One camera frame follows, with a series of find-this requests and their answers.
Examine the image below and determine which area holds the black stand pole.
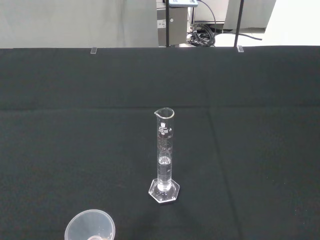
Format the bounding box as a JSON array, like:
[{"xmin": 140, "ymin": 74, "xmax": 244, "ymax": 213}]
[
  {"xmin": 164, "ymin": 0, "xmax": 175, "ymax": 48},
  {"xmin": 233, "ymin": 0, "xmax": 245, "ymax": 48}
]

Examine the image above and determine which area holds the pale grey backdrop panel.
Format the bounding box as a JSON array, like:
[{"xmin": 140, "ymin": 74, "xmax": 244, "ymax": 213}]
[{"xmin": 0, "ymin": 0, "xmax": 160, "ymax": 50}]

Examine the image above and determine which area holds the black cable bundle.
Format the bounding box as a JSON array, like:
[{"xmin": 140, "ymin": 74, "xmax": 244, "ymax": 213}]
[{"xmin": 189, "ymin": 0, "xmax": 264, "ymax": 48}]

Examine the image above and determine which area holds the clear plastic funnel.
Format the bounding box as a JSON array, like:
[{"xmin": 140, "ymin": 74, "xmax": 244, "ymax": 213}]
[{"xmin": 64, "ymin": 209, "xmax": 116, "ymax": 240}]

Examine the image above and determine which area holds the black bench cloth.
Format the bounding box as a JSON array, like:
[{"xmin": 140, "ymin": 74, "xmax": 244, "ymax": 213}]
[{"xmin": 0, "ymin": 45, "xmax": 320, "ymax": 240}]

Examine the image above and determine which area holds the grey metal cabinet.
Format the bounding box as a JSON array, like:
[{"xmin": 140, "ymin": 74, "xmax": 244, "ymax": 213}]
[{"xmin": 156, "ymin": 0, "xmax": 191, "ymax": 48}]

